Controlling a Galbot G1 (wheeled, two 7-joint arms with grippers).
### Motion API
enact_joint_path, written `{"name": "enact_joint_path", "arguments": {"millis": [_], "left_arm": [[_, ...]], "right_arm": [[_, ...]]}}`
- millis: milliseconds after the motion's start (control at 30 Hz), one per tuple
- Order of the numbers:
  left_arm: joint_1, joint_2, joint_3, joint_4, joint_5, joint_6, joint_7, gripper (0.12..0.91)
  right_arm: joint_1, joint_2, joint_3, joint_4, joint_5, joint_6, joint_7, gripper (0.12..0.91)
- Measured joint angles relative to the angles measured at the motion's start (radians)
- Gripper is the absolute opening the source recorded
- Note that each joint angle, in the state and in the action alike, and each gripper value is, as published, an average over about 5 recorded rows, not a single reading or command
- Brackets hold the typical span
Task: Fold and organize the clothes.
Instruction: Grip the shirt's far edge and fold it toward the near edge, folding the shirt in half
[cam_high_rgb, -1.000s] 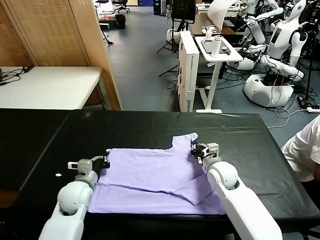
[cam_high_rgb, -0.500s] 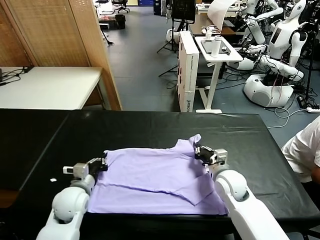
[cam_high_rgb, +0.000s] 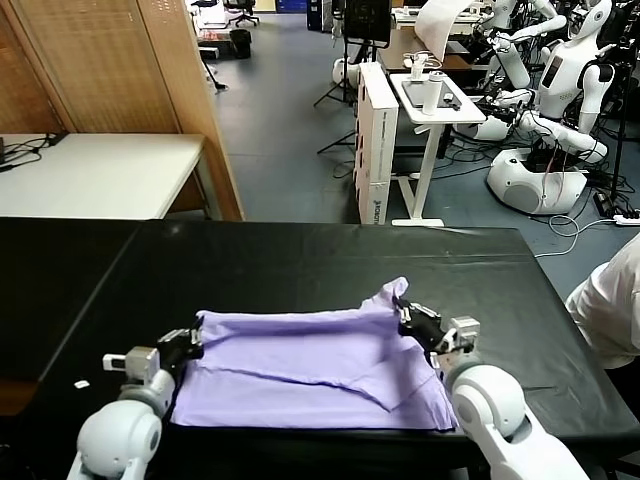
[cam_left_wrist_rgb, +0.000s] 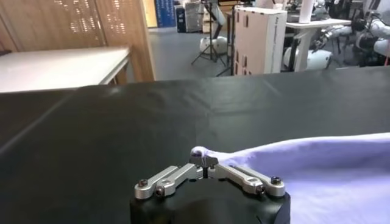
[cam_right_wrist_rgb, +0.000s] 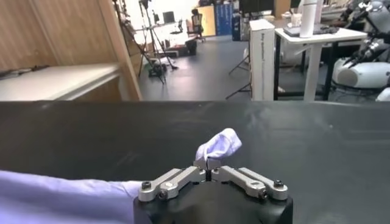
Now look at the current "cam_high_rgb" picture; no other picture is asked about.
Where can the small white tag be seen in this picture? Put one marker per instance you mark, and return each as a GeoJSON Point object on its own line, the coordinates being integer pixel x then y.
{"type": "Point", "coordinates": [82, 384]}

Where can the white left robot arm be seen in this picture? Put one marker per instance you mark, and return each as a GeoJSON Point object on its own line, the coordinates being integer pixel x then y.
{"type": "Point", "coordinates": [120, 430]}

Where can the black monitor tripod stand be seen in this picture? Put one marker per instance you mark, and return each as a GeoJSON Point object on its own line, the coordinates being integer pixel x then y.
{"type": "Point", "coordinates": [345, 85]}

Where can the black trash bin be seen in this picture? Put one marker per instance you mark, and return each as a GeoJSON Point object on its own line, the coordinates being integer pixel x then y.
{"type": "Point", "coordinates": [241, 44]}

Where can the black monitor panel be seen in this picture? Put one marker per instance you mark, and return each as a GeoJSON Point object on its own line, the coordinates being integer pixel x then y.
{"type": "Point", "coordinates": [367, 20]}

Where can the brown wooden desk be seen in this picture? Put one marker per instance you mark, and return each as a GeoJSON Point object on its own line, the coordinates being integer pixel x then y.
{"type": "Point", "coordinates": [400, 55]}

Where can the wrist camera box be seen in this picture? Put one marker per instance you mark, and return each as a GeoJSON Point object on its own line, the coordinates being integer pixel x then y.
{"type": "Point", "coordinates": [140, 362]}
{"type": "Point", "coordinates": [462, 332]}

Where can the white tumbler bottle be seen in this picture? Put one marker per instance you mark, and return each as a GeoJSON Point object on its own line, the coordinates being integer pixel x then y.
{"type": "Point", "coordinates": [432, 95]}

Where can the black covered side table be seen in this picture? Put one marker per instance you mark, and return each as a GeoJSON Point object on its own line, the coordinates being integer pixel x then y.
{"type": "Point", "coordinates": [50, 290]}

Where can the white curved sheet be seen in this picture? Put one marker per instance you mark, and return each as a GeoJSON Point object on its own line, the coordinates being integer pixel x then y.
{"type": "Point", "coordinates": [437, 30]}

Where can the white standing desk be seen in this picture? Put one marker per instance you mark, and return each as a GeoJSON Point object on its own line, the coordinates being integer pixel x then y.
{"type": "Point", "coordinates": [465, 114]}

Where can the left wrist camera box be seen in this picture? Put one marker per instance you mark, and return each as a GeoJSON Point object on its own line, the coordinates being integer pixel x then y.
{"type": "Point", "coordinates": [140, 362]}

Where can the white table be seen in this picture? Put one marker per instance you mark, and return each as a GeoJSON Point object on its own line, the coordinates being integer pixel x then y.
{"type": "Point", "coordinates": [100, 175]}

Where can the black camera tripod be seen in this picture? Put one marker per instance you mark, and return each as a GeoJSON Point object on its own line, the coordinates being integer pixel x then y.
{"type": "Point", "coordinates": [216, 82]}

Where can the white power strip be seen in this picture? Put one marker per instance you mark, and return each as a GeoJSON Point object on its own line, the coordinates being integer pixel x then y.
{"type": "Point", "coordinates": [627, 219]}

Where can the lavender t-shirt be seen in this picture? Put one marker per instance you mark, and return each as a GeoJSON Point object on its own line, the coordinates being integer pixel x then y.
{"type": "Point", "coordinates": [300, 360]}

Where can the person in white shirt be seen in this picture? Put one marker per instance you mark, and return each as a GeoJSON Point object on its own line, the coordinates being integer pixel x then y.
{"type": "Point", "coordinates": [612, 310]}

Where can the blue storage cabinet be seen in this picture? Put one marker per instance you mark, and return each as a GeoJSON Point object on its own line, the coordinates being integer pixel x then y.
{"type": "Point", "coordinates": [290, 6]}

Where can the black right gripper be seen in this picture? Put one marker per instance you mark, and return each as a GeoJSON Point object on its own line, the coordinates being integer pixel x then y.
{"type": "Point", "coordinates": [425, 330]}

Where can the black power adapter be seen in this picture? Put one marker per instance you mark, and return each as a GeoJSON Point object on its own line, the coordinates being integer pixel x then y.
{"type": "Point", "coordinates": [54, 140]}

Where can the black light stand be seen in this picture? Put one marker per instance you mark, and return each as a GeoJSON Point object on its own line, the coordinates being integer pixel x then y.
{"type": "Point", "coordinates": [619, 125]}

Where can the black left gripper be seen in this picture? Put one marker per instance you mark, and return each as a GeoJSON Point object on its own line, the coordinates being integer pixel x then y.
{"type": "Point", "coordinates": [175, 347]}

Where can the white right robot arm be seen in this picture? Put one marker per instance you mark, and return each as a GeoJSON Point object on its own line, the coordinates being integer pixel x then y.
{"type": "Point", "coordinates": [495, 415]}

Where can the black table cover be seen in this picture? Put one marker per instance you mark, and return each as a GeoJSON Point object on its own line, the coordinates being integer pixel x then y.
{"type": "Point", "coordinates": [350, 260]}

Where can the wooden folding screen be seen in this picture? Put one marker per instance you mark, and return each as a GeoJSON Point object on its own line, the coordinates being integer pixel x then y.
{"type": "Point", "coordinates": [100, 60]}

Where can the white humanoid robot with base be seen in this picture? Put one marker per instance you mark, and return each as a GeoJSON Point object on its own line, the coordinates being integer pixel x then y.
{"type": "Point", "coordinates": [560, 85]}

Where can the white humanoid robot raised arm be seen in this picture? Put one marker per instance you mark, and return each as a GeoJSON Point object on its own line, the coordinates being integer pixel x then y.
{"type": "Point", "coordinates": [515, 65]}

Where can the grey tablet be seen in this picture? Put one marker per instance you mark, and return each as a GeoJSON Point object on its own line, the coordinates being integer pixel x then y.
{"type": "Point", "coordinates": [414, 94]}

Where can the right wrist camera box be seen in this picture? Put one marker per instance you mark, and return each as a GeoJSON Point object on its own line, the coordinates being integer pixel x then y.
{"type": "Point", "coordinates": [462, 332]}

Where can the black office chair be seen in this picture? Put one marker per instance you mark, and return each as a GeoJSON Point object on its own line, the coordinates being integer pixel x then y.
{"type": "Point", "coordinates": [242, 10]}

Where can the tall white cardboard box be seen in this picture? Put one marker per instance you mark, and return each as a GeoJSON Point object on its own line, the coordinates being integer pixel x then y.
{"type": "Point", "coordinates": [375, 150]}

